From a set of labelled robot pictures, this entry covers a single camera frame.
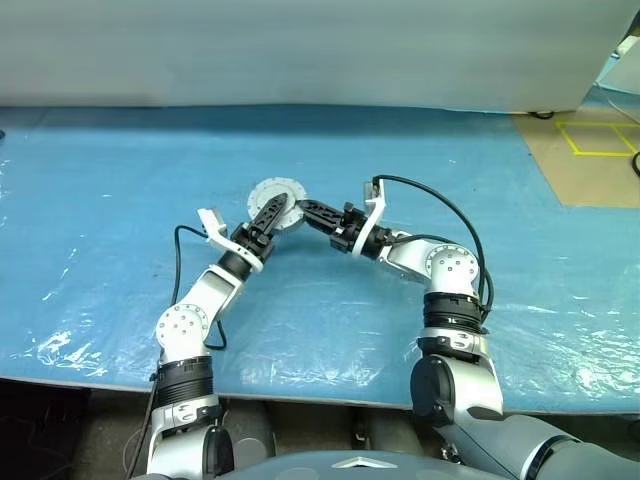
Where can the white backdrop panel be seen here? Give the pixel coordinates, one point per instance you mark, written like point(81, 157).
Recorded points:
point(300, 50)

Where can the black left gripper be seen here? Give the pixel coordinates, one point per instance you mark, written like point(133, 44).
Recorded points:
point(250, 242)

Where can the grey robot torso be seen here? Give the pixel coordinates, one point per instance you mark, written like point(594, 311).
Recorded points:
point(325, 465)

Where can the brown cardboard floor sheet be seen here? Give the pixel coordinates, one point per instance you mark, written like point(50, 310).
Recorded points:
point(585, 180)

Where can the dark rounded shape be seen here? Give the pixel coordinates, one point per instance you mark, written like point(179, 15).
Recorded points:
point(252, 425)

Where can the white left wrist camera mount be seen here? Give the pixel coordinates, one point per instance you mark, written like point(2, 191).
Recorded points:
point(217, 231)

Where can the white part under table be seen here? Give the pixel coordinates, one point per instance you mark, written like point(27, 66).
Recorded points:
point(450, 452)

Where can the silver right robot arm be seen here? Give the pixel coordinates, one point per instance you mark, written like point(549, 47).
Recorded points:
point(452, 265)

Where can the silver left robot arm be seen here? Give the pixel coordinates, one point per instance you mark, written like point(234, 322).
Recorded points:
point(182, 325)

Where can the blue plastic table cover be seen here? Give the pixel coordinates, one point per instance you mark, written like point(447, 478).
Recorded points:
point(125, 175)

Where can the round silver motor lid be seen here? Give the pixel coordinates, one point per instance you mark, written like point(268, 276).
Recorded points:
point(265, 192)

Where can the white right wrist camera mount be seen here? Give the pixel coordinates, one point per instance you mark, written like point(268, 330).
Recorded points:
point(375, 207)

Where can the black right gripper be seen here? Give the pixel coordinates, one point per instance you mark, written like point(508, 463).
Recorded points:
point(347, 232)

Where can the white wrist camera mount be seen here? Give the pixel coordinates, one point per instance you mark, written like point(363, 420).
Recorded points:
point(375, 207)
point(217, 231)

